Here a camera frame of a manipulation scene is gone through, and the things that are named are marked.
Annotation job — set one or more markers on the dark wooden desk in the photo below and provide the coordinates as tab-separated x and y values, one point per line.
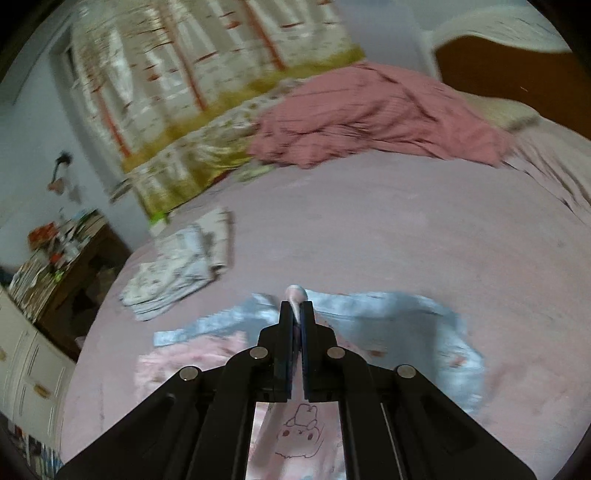
87	277

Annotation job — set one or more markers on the blue printed satin garment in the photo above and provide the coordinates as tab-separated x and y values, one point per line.
406	332

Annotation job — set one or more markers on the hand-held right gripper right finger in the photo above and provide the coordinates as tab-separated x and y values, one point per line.
306	334

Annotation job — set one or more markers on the brown wooden headboard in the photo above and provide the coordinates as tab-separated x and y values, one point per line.
508	74

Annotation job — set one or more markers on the pink bed sheet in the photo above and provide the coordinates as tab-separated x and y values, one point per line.
369	230

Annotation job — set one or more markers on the crumpled dusty pink blanket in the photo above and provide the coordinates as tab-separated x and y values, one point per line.
369	115

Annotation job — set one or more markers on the white cloth on headboard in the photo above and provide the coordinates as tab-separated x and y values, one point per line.
503	27

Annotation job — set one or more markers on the white cabinet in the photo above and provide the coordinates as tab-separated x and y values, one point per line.
27	369

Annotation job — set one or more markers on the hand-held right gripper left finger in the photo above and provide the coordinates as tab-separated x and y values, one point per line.
287	334

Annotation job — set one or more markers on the pile of desk clutter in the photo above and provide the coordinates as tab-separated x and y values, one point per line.
55	249

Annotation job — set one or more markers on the beige pillow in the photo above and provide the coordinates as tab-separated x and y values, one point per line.
503	113

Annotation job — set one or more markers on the stack of folded printed clothes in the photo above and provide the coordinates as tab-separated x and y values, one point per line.
184	263

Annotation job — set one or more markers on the tree print curtain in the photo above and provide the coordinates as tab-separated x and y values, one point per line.
184	69

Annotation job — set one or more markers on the wall hanging ornament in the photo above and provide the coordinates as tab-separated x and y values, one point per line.
62	177

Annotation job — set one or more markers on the pink printed pants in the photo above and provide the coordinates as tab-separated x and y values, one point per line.
295	438

